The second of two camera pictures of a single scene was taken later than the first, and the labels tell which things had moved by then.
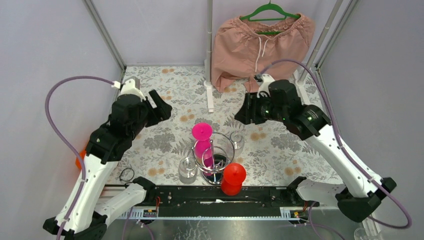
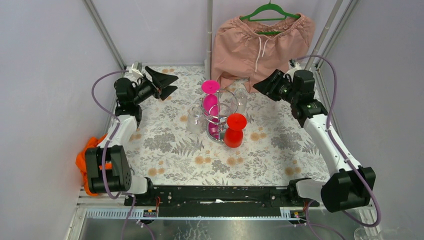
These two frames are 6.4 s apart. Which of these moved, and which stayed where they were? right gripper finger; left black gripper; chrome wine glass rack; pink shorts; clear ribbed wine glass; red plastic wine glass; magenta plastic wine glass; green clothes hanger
Moved: chrome wine glass rack; red plastic wine glass; right gripper finger; left black gripper; clear ribbed wine glass; magenta plastic wine glass
Stayed: green clothes hanger; pink shorts
